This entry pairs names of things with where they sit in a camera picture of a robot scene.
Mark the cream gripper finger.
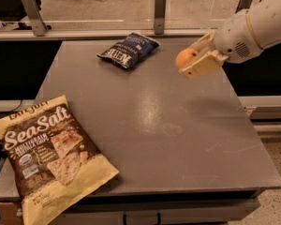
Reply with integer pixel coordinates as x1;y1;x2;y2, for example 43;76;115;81
190;31;215;54
178;50;229;78

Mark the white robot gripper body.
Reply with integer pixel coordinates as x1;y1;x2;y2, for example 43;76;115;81
214;9;263;64

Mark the orange fruit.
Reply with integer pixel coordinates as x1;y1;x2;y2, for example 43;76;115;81
175;48;198;69

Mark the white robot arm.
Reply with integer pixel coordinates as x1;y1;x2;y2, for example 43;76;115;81
176;0;281;78

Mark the blue kettle chip bag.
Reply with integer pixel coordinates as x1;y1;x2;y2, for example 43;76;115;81
97;33;160;69

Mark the yellow sea salt chip bag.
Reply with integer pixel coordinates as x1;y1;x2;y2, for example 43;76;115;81
0;96;118;225

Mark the clear acrylic barrier panel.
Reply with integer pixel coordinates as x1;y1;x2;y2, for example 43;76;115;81
0;0;281;33

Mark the right metal bracket post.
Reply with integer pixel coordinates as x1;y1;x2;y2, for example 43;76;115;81
234;0;257;14

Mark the metal bracket post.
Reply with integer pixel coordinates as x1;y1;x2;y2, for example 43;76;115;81
234;0;257;14
21;0;47;37
154;0;167;35

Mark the middle metal bracket post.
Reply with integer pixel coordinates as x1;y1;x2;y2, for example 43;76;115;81
154;0;167;35

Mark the left metal bracket post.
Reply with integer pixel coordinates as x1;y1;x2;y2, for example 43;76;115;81
21;0;47;37

